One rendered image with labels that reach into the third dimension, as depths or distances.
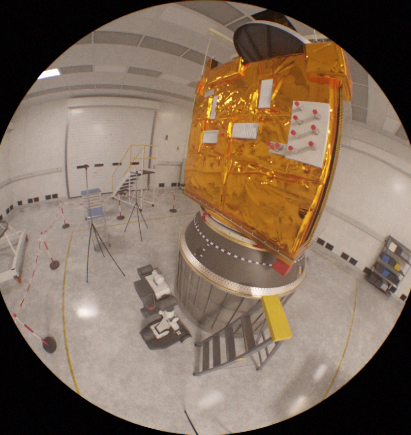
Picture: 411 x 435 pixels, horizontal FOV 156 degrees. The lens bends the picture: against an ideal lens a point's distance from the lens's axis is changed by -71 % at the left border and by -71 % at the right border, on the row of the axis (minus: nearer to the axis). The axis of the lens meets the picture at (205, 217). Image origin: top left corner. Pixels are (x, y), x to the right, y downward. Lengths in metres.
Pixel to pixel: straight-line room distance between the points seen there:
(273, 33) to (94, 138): 8.00
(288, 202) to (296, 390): 2.79
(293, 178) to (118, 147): 8.09
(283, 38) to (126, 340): 4.31
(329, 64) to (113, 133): 8.33
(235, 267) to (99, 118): 8.41
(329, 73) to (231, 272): 2.02
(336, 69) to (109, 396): 3.87
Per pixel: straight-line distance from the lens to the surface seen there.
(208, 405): 2.50
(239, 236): 1.57
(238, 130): 1.62
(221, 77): 2.05
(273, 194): 1.24
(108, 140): 8.49
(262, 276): 1.73
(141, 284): 1.41
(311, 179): 1.15
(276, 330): 1.18
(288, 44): 2.10
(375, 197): 6.76
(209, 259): 1.76
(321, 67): 1.39
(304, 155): 1.15
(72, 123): 8.84
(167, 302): 1.28
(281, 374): 2.89
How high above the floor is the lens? 2.45
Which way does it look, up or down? 24 degrees down
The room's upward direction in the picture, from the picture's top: 9 degrees clockwise
